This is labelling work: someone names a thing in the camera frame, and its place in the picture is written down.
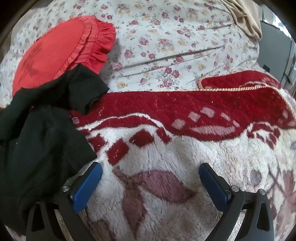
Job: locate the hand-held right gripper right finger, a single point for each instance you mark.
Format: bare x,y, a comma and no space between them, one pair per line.
212,185

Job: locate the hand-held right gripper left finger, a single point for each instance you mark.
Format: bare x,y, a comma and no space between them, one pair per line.
88,187

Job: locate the black pants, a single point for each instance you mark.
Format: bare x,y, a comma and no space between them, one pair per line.
34,143

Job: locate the red and white plush blanket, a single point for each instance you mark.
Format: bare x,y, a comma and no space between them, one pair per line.
173,150

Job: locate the red ruffled cushion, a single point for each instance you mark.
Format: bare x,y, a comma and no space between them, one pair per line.
50,53

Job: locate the grey cabinet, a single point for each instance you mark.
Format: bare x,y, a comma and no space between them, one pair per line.
272,51

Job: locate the floral bedsheet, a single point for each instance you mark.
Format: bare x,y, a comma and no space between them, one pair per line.
173,34

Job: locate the beige cloth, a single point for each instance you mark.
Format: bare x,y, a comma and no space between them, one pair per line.
247,18

